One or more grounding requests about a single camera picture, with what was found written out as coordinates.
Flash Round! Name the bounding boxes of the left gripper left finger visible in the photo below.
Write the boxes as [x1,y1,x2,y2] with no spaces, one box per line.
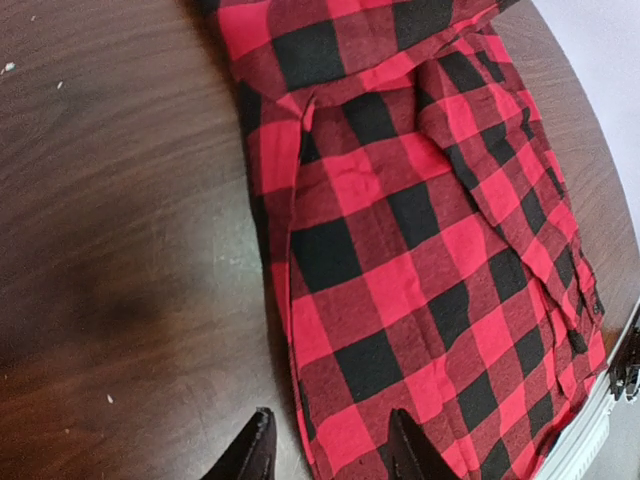
[202,407,276,480]

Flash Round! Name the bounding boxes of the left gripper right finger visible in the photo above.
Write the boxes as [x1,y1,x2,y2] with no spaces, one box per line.
[387,409,460,480]

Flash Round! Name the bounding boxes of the red black plaid shirt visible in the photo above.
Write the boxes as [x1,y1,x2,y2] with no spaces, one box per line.
[200,1,606,479]

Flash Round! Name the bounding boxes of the front aluminium frame rail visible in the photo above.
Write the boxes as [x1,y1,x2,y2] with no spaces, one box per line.
[536,306,639,480]

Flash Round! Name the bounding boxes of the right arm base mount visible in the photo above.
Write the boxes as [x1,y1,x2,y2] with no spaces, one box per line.
[609,322,639,403]

